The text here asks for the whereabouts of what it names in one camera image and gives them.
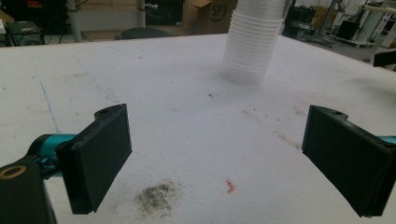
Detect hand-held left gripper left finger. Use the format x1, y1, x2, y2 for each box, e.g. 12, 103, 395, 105
28, 103, 133, 216

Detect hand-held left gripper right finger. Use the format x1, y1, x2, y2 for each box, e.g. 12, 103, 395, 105
301, 105, 396, 218

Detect stack of clear plastic cups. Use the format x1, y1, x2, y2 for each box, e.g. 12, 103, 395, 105
219, 0, 288, 86

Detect black monitor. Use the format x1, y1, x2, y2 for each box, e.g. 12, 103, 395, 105
336, 20, 361, 41

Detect dark round chair back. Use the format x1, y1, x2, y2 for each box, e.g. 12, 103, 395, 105
120, 27, 172, 40

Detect brown cardboard box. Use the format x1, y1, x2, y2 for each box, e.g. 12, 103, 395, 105
182, 0, 239, 35

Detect grey metal post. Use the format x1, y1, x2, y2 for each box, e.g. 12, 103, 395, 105
65, 0, 84, 44

